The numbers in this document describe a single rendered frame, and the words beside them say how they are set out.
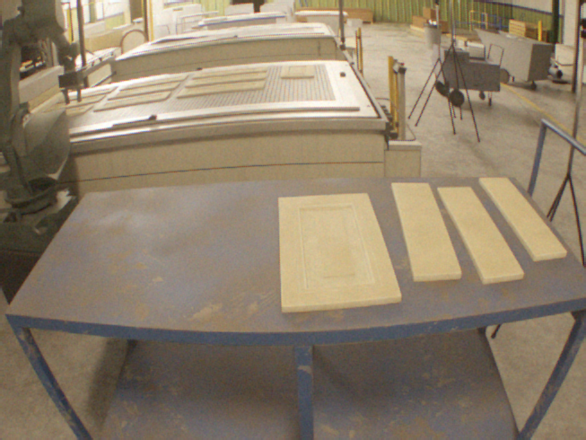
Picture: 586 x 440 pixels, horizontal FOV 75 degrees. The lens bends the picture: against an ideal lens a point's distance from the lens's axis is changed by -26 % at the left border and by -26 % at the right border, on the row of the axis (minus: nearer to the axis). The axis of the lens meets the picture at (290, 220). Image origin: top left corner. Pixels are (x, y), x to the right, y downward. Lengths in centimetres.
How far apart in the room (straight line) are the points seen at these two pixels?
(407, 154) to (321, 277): 203
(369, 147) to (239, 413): 185
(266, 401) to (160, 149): 183
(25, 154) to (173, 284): 162
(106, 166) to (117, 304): 218
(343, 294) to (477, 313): 32
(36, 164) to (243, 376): 155
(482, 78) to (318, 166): 411
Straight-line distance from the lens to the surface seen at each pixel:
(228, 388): 191
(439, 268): 118
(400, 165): 311
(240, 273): 120
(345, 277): 114
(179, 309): 111
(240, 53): 701
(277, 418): 178
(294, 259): 120
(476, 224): 139
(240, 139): 298
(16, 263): 288
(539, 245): 135
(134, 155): 317
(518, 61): 866
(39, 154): 260
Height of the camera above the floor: 172
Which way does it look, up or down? 29 degrees down
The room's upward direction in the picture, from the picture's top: 3 degrees counter-clockwise
